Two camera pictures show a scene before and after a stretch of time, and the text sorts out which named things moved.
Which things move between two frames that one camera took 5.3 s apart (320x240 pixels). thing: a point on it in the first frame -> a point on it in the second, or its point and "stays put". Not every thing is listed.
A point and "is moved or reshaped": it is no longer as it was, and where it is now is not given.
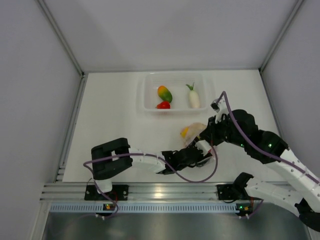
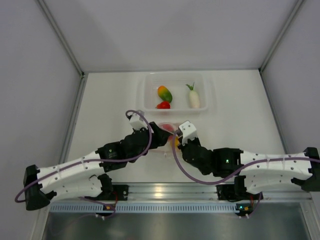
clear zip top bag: x=191 y=132 is moved or reshaped
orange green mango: x=164 y=94 stays put
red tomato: x=164 y=105 stays put
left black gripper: x=202 y=159 -> x=159 y=137
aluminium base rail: x=153 y=191 stays put
